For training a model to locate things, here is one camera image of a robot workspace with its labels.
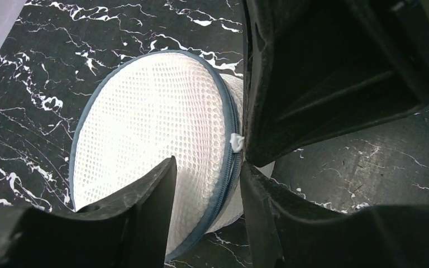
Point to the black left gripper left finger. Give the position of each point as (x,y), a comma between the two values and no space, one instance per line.
(128,228)

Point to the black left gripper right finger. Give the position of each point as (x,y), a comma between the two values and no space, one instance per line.
(285,230)

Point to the white cylindrical mesh laundry bag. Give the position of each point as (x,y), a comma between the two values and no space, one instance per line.
(163,104)

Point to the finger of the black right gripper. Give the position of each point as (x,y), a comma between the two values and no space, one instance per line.
(315,70)

